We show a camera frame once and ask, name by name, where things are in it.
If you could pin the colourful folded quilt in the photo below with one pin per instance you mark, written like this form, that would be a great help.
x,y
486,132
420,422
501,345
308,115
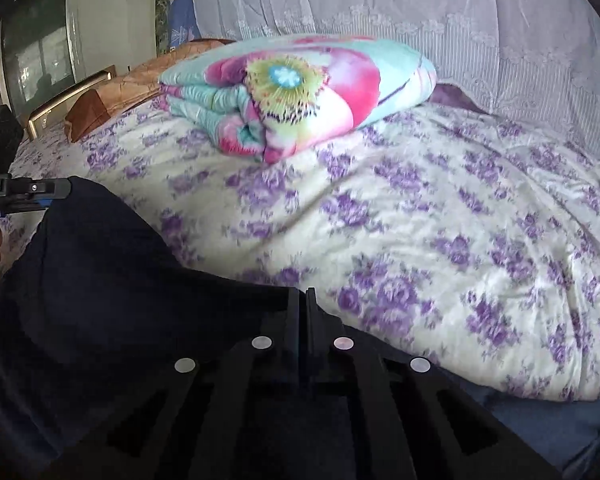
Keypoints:
x,y
272,97

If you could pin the blue patterned cloth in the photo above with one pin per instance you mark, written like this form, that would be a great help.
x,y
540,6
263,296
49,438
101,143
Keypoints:
x,y
183,25

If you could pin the brown pillow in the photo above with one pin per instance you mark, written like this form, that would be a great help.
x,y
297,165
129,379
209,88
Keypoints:
x,y
117,95

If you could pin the purple floral bed sheet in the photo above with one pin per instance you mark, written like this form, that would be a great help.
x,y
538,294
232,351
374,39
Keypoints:
x,y
466,238

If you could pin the old crt television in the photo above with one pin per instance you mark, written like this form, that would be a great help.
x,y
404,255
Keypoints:
x,y
46,46

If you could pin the white lace mosquito net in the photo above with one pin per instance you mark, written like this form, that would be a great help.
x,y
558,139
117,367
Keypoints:
x,y
535,60

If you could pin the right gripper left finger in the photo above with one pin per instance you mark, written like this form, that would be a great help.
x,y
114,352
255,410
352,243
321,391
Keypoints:
x,y
235,417

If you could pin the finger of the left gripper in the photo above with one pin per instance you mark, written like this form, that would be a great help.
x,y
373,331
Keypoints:
x,y
30,194

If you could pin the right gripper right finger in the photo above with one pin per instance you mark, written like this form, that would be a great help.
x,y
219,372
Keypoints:
x,y
396,433

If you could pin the wooden bed headboard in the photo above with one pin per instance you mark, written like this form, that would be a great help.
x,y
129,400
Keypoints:
x,y
54,111

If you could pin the dark navy pants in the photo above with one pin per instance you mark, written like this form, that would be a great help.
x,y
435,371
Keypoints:
x,y
101,328

